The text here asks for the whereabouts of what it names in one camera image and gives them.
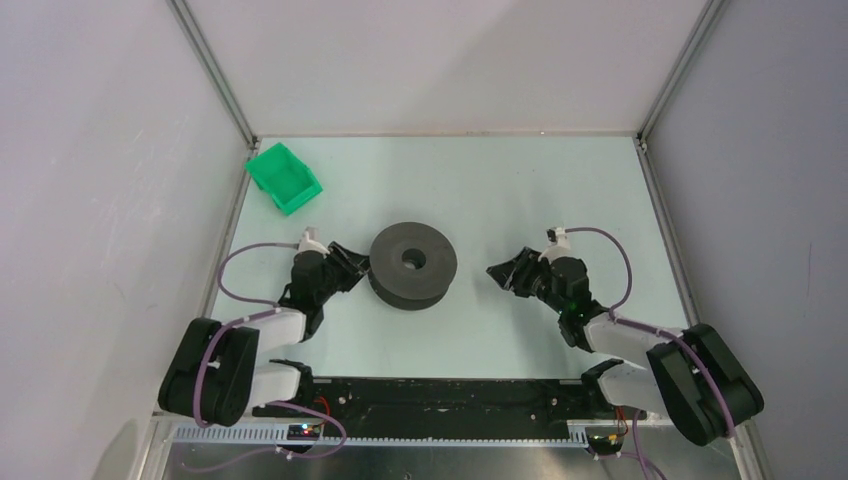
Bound right controller circuit board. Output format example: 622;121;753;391
586;434;626;458

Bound slotted white cable duct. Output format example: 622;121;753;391
171;423;588;448

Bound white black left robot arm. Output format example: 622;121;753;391
157;240;370;428

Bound dark grey cable spool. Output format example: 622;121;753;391
368;222;458;311

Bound controller circuit board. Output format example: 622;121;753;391
286;423;322;442
586;434;626;458

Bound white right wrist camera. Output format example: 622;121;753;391
539;227;571;264

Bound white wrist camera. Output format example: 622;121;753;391
539;227;571;264
297;227;329;257

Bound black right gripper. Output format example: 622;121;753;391
487;246;567;315

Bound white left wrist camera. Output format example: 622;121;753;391
297;227;329;257

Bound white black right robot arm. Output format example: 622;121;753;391
486;248;765;446

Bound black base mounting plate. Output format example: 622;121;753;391
295;377;616;439

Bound aluminium frame rail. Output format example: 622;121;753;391
166;0;258;150

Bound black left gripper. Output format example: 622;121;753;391
314;241;375;304

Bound green plastic bin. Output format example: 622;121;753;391
245;143;323;215

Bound left controller circuit board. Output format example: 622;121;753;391
286;423;322;442

